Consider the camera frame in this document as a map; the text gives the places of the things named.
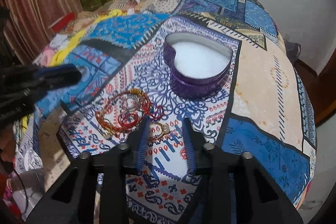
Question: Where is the red beaded bracelet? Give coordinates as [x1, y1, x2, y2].
[94, 88, 165, 135]

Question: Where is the gold ring with stone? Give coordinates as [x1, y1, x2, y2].
[148, 122, 171, 143]

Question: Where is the yellow blanket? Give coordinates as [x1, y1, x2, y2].
[46, 9, 127, 67]

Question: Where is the red box on bed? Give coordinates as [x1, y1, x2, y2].
[49, 12, 75, 34]

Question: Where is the blue patchwork bedspread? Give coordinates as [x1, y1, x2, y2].
[14, 0, 316, 223]

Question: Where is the purple heart-shaped tin box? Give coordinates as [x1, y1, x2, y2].
[163, 32, 234, 99]

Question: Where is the dark bag on floor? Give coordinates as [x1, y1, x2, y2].
[284, 40, 301, 65]

